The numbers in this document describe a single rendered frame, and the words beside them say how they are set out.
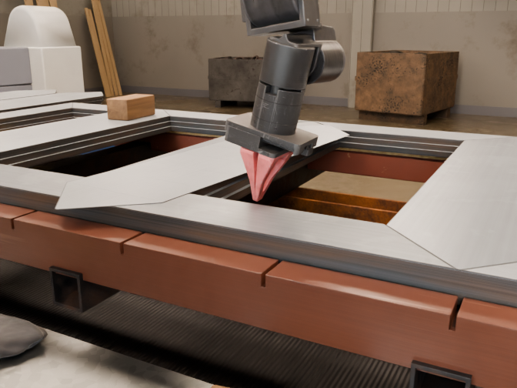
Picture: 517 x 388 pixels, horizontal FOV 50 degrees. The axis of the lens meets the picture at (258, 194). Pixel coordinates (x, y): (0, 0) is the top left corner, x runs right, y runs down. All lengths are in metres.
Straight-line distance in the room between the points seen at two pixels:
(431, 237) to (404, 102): 6.18
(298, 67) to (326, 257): 0.22
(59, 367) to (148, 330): 0.34
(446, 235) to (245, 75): 7.42
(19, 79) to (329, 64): 3.90
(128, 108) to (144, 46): 8.79
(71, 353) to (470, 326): 0.46
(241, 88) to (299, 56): 7.36
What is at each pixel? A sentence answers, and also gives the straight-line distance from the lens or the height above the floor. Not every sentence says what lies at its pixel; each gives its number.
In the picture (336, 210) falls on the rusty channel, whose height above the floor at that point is 0.71.
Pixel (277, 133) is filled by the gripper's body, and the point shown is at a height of 0.94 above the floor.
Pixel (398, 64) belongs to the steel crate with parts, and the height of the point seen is 0.69.
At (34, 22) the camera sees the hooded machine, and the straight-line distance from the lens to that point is 6.14.
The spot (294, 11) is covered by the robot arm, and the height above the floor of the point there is 1.08.
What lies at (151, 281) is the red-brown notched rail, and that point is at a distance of 0.64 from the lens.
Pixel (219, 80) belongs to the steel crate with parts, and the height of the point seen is 0.39.
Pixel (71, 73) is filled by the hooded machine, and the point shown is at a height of 0.63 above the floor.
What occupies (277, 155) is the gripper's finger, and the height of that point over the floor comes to 0.91.
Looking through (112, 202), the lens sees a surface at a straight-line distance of 0.72.
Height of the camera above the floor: 1.06
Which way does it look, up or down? 16 degrees down
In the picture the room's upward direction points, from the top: straight up
